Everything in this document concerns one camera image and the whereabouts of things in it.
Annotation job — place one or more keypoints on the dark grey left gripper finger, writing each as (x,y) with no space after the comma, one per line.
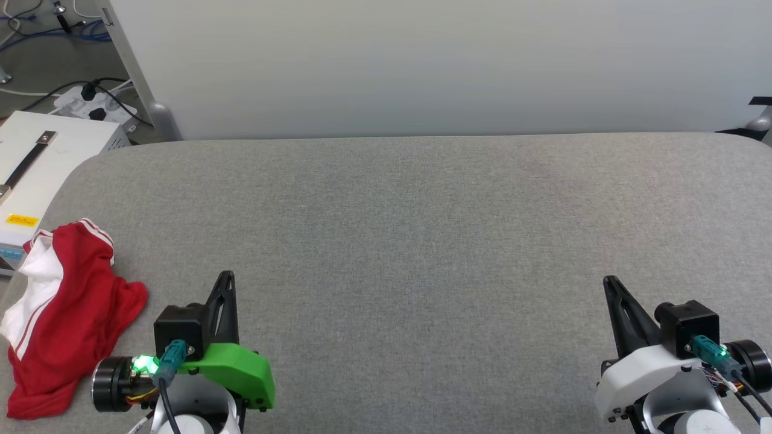
(231,319)
(213,319)

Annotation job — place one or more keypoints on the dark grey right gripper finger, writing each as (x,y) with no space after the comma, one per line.
(645,328)
(621,325)

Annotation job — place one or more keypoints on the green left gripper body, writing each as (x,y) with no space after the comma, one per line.
(241,367)

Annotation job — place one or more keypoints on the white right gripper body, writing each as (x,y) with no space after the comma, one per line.
(645,377)

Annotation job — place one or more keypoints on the red and white shirt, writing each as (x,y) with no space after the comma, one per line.
(72,307)

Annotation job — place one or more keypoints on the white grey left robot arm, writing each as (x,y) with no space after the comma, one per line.
(190,404)

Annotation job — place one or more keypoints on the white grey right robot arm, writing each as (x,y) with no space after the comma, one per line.
(693,413)

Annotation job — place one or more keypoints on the grey fabric sofa cushion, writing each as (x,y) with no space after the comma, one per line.
(422,271)

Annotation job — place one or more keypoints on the grey metal partition foot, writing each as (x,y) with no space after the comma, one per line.
(164,122)
(757,123)

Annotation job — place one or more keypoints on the white power strip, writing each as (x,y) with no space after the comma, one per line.
(96,107)

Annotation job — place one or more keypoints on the white partition panel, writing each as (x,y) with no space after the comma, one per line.
(422,66)

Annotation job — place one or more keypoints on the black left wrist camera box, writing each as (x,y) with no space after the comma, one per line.
(178,330)

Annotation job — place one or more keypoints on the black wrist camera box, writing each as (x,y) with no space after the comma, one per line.
(690,325)
(178,330)

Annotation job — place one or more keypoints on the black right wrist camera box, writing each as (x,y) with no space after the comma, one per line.
(690,325)

